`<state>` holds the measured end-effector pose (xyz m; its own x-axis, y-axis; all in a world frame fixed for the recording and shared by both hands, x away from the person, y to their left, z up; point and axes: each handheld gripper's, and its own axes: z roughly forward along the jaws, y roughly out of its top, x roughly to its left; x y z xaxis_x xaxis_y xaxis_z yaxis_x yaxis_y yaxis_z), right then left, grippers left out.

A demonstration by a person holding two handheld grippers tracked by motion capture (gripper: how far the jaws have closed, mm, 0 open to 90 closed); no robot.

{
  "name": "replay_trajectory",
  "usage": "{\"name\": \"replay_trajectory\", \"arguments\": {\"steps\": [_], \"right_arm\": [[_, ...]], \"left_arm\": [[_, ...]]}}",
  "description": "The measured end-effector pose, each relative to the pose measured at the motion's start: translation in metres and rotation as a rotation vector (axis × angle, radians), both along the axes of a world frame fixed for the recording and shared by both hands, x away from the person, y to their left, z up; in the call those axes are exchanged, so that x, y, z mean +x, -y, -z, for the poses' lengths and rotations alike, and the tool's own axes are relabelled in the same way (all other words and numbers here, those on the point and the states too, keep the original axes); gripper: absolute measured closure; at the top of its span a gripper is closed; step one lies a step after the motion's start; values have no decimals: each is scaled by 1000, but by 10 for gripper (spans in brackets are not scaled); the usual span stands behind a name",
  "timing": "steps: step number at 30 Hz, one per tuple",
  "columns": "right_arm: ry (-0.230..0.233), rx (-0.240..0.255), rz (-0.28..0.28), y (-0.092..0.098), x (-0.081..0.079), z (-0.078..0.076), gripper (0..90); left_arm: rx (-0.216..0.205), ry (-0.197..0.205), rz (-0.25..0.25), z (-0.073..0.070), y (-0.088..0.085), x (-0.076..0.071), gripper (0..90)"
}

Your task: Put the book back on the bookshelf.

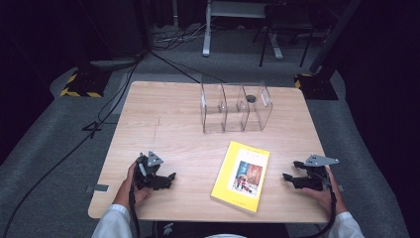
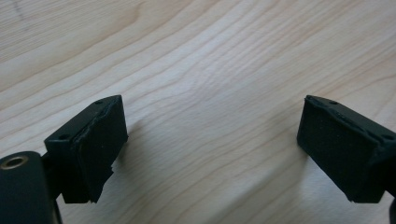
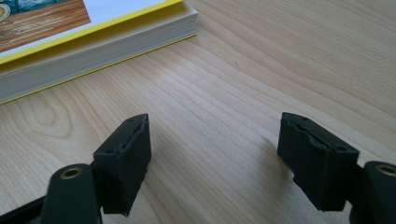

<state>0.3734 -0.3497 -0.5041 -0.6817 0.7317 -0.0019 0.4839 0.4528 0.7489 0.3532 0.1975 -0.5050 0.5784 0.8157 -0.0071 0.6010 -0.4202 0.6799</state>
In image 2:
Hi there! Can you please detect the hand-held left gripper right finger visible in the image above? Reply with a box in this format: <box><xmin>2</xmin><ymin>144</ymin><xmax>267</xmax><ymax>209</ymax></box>
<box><xmin>296</xmin><ymin>94</ymin><xmax>396</xmax><ymax>204</ymax></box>

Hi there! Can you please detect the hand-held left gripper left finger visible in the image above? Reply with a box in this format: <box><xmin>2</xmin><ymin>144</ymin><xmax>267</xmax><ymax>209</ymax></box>
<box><xmin>44</xmin><ymin>94</ymin><xmax>130</xmax><ymax>204</ymax></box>

